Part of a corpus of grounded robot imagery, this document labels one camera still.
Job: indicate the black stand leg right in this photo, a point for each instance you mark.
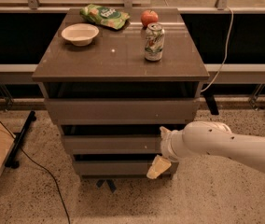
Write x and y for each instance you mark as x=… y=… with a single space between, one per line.
x=209 y=97

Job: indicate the grey top drawer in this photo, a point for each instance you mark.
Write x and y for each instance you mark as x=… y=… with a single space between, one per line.
x=121 y=111

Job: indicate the red apple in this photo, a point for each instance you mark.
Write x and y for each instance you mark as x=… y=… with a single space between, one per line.
x=148 y=16

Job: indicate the green snack bag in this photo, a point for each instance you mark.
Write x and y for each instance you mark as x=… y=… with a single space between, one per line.
x=105 y=16

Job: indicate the grey drawer cabinet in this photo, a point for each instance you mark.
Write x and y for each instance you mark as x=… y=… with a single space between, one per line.
x=113 y=66

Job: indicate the metal window railing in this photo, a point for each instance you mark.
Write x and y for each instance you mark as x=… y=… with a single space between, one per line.
x=8 y=72

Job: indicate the grey bottom drawer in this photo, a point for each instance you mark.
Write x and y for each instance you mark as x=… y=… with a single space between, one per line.
x=111 y=168

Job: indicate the grey middle drawer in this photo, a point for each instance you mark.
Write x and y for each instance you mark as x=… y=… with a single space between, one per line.
x=115 y=144

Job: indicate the black stand leg left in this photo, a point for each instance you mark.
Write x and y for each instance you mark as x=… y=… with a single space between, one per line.
x=11 y=160

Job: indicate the black stand leg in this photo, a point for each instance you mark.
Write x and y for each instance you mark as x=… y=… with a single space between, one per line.
x=209 y=97
x=11 y=160

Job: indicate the grey drawer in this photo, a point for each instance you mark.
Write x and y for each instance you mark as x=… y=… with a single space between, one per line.
x=121 y=111
x=115 y=144
x=111 y=168

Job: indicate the green white soda can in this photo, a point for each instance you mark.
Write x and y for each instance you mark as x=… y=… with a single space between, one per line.
x=154 y=42

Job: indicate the white paper bowl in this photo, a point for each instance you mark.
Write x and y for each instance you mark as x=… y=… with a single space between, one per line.
x=80 y=34

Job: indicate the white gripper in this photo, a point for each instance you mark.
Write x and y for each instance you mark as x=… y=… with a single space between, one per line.
x=169 y=146

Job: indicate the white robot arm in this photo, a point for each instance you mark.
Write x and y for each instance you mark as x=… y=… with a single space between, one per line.
x=207 y=138

